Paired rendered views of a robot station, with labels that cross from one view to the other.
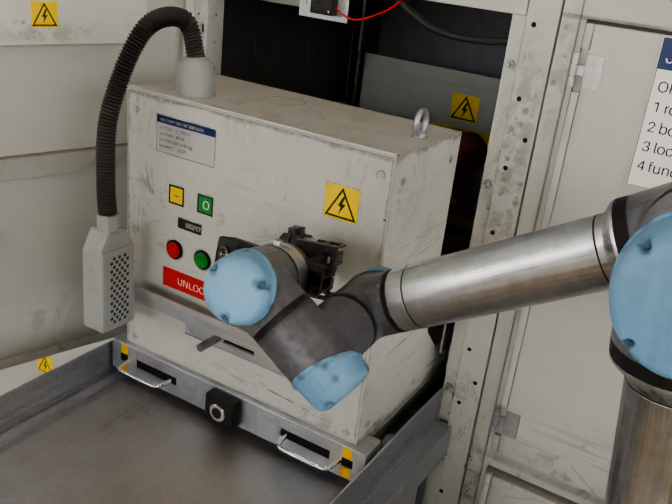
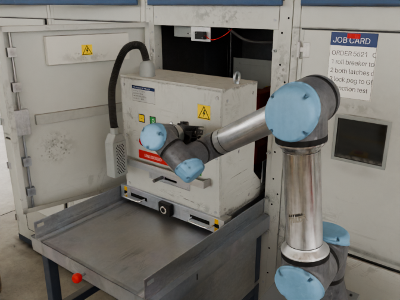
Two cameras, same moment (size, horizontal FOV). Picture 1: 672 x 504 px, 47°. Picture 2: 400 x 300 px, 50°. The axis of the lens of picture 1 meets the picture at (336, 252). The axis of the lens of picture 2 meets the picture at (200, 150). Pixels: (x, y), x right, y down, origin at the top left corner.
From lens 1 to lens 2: 44 cm
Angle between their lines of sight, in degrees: 9
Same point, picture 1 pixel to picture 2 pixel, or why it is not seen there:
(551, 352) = not seen: hidden behind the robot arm
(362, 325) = (202, 150)
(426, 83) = (261, 68)
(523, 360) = not seen: hidden behind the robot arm
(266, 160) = (174, 98)
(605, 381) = (329, 185)
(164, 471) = (140, 233)
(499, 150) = (275, 87)
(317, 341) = (182, 154)
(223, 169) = (158, 104)
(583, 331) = not seen: hidden behind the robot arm
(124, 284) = (122, 157)
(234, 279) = (150, 132)
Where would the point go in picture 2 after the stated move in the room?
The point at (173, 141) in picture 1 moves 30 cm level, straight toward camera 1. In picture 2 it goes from (138, 95) to (133, 115)
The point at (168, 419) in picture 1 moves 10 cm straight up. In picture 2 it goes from (144, 215) to (143, 193)
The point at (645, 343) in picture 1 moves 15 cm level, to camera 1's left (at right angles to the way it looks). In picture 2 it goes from (276, 129) to (206, 126)
